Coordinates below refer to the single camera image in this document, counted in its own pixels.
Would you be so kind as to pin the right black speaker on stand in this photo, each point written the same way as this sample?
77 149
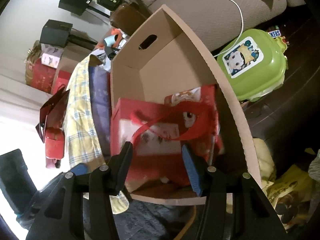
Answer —
78 7

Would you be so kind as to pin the red Collection gift box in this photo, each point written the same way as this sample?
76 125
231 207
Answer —
60 81

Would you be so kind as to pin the red cartoon cat bag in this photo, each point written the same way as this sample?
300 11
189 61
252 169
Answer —
201 126

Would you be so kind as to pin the small pink white box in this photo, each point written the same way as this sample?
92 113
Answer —
51 56

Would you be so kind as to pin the brown sofa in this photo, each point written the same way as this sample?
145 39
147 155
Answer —
217 22

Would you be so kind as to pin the open box with clutter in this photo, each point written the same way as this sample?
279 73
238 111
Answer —
109 46

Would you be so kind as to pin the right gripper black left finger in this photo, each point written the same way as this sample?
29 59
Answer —
61 215

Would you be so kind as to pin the green plastic kids case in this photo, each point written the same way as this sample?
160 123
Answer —
255 65

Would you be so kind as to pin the black speaker on stand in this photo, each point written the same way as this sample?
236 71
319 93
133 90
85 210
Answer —
60 34
78 7

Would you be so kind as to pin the dark red paper bags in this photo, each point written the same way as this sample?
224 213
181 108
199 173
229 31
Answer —
52 113

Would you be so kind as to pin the Snickers pack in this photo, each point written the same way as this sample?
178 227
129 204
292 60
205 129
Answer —
276 31

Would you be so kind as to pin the green portable radio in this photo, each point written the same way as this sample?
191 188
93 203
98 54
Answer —
110 5

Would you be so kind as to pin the cardboard tray box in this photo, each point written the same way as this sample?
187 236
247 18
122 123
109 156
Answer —
163 57

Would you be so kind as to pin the dark red gift box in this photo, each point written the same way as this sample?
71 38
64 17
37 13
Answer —
39 76

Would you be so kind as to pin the left black speaker on stand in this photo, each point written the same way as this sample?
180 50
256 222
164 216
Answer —
60 34

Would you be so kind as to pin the red stitched box bag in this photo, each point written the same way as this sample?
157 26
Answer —
155 132

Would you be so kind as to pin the large brown cardboard box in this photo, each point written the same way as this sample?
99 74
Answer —
71 56

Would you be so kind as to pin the yellow plaid tablecloth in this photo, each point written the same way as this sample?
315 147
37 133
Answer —
82 145

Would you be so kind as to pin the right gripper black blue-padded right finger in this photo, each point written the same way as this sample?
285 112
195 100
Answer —
235 207

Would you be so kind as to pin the white sheer curtain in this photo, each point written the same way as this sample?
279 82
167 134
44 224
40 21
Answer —
20 107

